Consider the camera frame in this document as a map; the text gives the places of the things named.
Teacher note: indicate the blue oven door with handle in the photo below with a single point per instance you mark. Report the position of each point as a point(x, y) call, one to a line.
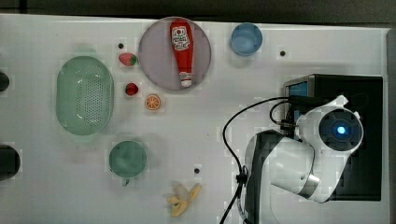
point(300, 89)

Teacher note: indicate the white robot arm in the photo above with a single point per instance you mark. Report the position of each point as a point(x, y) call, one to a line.
point(309, 165)

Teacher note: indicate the black toaster oven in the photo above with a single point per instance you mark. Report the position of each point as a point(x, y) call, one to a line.
point(362, 177)

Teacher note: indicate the orange slice toy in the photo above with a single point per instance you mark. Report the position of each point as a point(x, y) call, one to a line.
point(153, 102)

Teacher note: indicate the grey round plate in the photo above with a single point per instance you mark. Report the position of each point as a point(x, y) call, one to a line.
point(157, 59)

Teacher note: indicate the dark red strawberry toy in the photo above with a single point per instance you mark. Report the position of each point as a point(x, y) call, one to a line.
point(131, 89)

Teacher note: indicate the red ketchup bottle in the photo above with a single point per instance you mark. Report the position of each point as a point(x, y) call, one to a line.
point(182, 46)

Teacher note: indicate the green mug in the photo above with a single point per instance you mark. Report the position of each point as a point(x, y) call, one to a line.
point(127, 160)

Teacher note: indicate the blue round bowl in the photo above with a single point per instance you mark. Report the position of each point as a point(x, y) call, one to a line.
point(246, 39)

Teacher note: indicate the pale red strawberry toy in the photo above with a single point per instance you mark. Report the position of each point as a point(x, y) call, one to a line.
point(128, 59)

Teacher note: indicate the green perforated colander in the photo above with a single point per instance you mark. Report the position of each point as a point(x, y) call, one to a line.
point(84, 95)

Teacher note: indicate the black cylinder table mount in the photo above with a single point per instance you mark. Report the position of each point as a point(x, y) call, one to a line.
point(10, 162)

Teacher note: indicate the black round table mount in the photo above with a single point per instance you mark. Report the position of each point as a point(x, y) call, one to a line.
point(4, 82)

